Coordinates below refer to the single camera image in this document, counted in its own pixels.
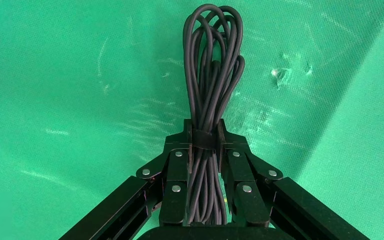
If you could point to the green table cloth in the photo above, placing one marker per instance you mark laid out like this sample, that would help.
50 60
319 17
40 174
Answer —
62 99

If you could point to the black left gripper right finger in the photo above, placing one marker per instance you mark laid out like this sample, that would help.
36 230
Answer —
241 172

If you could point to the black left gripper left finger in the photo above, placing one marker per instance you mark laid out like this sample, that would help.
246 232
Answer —
175 172

